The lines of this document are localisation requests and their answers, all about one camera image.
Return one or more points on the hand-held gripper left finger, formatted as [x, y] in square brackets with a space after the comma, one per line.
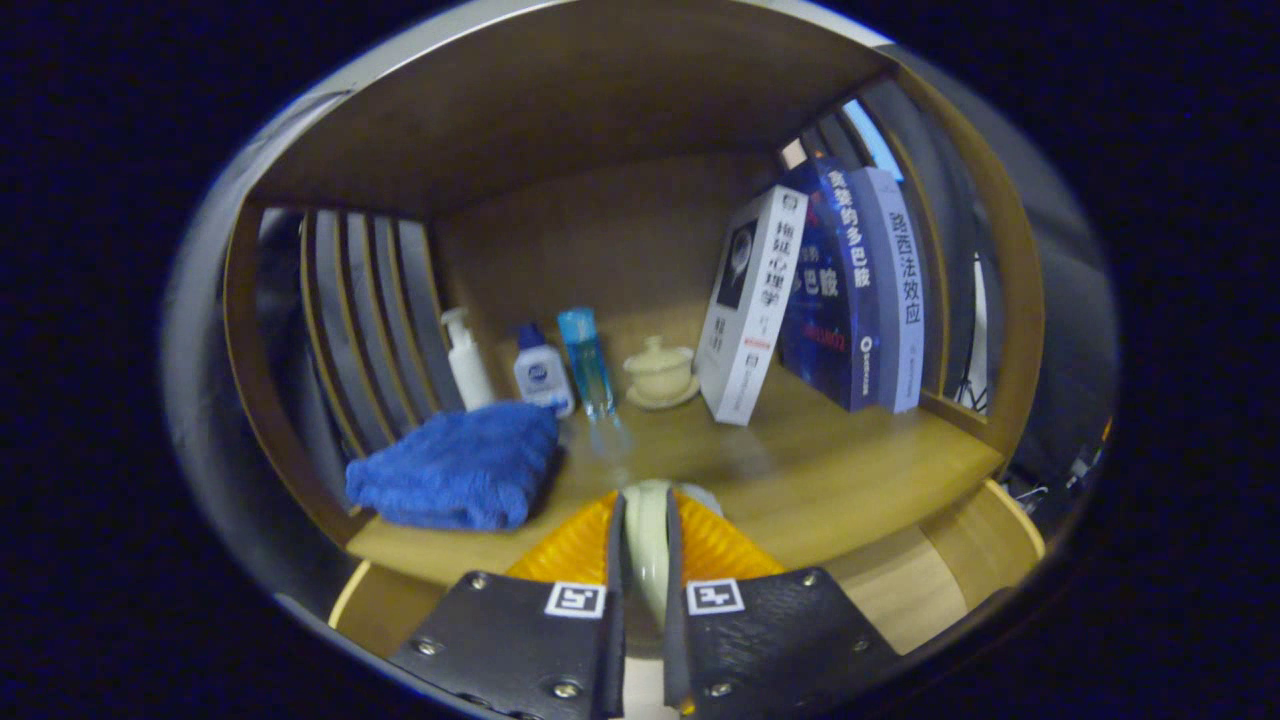
[520, 650]

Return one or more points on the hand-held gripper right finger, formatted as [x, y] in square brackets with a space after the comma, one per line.
[780, 650]

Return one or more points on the pale green round dish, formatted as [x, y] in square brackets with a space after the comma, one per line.
[645, 560]

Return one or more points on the wooden countertop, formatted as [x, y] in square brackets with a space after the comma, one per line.
[800, 470]

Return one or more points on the wooden cabinet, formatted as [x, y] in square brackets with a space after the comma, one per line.
[560, 100]

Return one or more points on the blue folded towel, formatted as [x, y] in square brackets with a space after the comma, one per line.
[450, 470]

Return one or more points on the white bottle with blue cap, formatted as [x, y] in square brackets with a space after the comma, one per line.
[542, 375]

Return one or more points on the white pump bottle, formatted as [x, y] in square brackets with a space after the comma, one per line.
[468, 365]

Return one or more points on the clear blue bottle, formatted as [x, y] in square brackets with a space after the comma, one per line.
[588, 365]

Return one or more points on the cream lidded teacup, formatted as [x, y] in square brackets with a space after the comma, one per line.
[660, 375]

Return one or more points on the white book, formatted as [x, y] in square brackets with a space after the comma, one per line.
[750, 310]

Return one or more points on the dark blue book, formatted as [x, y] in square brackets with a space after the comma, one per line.
[835, 300]

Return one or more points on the black device with orange clip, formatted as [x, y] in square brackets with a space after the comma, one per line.
[1085, 460]

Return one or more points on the pale blue book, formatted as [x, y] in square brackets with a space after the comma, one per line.
[900, 290]

